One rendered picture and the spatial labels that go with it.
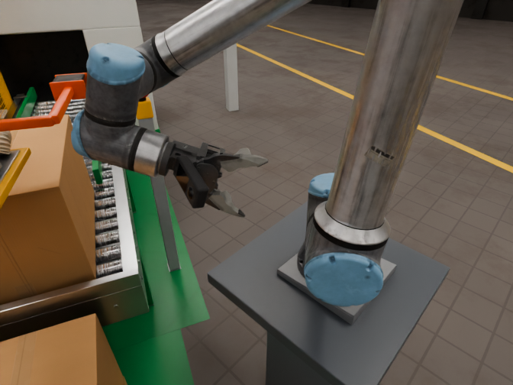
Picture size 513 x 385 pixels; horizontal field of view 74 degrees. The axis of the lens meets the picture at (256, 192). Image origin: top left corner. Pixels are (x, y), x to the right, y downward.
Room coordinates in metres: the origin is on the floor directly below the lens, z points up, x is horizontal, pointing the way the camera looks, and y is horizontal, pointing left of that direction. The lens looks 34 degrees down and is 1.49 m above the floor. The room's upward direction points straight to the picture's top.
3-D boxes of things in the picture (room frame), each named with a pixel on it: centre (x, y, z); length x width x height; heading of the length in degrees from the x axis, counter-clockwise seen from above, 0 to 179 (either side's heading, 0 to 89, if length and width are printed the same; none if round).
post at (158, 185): (1.39, 0.48, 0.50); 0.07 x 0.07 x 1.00; 22
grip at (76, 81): (0.96, 0.53, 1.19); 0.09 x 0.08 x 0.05; 106
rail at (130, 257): (1.88, 0.87, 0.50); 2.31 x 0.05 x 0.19; 22
